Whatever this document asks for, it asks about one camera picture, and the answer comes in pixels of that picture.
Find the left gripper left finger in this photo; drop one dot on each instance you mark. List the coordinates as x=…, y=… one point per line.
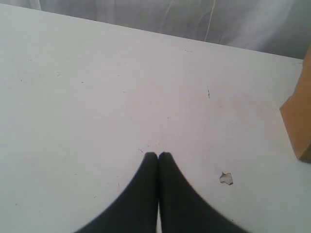
x=135, y=210

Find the small torn paper scrap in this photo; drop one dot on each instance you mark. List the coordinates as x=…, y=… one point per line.
x=226, y=178

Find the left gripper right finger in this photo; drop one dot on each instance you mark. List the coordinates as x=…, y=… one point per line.
x=182, y=210

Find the brown paper shopping bag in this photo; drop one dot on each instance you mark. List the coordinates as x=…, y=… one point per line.
x=296, y=113

